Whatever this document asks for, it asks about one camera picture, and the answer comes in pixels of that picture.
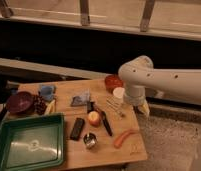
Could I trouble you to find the metal fork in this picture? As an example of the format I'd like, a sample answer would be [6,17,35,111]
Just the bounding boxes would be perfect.
[106,99,125,117]

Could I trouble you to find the black rectangular block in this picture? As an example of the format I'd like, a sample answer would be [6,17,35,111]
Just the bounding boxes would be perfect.
[70,118,85,141]

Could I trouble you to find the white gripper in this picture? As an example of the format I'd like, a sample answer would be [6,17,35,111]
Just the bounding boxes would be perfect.
[123,85,150,117]

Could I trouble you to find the yellow banana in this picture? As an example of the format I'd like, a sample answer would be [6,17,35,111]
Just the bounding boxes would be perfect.
[45,100,56,115]

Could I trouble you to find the black handled knife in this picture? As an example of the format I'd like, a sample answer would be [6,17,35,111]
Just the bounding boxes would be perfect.
[87,102,113,136]

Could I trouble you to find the white paper cup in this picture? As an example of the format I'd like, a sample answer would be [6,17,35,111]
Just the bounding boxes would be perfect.
[113,87,125,104]

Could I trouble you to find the green plastic tray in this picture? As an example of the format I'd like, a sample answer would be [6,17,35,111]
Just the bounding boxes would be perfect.
[0,114,64,171]

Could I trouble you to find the dark grape bunch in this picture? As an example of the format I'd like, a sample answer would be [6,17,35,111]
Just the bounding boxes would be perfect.
[34,95,47,115]

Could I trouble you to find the orange carrot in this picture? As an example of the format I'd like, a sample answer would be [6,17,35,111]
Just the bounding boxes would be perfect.
[113,129,136,149]

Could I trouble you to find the blue plastic cup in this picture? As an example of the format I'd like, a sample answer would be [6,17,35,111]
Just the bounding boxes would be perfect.
[39,85,56,102]

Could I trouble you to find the wooden table board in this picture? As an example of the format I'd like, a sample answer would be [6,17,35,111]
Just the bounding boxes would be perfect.
[7,78,149,171]

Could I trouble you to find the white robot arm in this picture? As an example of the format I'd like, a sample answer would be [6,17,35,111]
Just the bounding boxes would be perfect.
[118,55,201,107]

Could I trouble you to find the red yellow apple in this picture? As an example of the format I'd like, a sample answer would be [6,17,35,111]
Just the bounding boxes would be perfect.
[88,111,101,127]

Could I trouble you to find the shiny metal cup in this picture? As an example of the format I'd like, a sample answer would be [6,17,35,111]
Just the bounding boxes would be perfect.
[83,133,97,149]

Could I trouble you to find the grey crumpled cloth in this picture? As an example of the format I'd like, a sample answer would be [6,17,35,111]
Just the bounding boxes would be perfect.
[71,92,90,107]

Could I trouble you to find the purple bowl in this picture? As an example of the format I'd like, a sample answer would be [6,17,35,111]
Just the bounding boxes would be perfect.
[6,91,34,114]

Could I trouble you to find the red bowl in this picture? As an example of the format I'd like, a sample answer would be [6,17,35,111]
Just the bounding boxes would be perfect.
[104,75,123,93]

